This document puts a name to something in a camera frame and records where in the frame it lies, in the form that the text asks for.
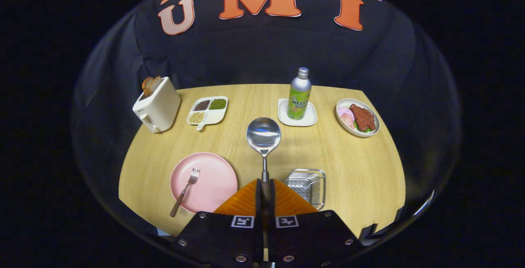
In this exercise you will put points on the white square coaster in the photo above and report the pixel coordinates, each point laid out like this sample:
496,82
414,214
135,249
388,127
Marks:
311,118

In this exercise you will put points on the brown breaded meat cutlet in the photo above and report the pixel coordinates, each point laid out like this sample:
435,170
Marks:
363,117

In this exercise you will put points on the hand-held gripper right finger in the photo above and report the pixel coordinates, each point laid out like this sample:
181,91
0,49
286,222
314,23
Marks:
311,235

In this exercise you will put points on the white oval plate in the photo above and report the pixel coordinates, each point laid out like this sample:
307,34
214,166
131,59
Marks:
342,124

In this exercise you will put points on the white divided snack tray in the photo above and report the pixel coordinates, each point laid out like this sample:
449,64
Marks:
215,116

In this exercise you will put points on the green soda bottle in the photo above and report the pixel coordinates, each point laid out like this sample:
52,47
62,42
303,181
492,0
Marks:
299,99

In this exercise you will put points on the pile of dark beans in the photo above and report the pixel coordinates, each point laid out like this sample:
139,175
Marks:
202,105

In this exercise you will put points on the white toaster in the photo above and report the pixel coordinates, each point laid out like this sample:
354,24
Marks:
162,108

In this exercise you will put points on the green lettuce leaf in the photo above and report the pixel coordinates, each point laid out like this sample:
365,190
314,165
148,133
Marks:
357,127

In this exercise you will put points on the pink ham slices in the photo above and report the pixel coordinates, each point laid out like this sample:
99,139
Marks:
345,116

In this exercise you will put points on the pile of green beans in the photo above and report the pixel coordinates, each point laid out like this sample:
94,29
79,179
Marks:
218,104

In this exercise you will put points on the pink round plate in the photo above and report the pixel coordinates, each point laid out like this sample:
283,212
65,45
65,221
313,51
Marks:
213,182

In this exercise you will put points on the pile of yellow soybeans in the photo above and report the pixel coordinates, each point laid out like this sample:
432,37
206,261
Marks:
196,117

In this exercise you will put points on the toasted bread slice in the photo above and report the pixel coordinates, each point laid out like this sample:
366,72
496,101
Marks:
146,85
156,82

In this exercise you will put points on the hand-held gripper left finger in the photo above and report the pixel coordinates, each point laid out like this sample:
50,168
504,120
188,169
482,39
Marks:
217,235

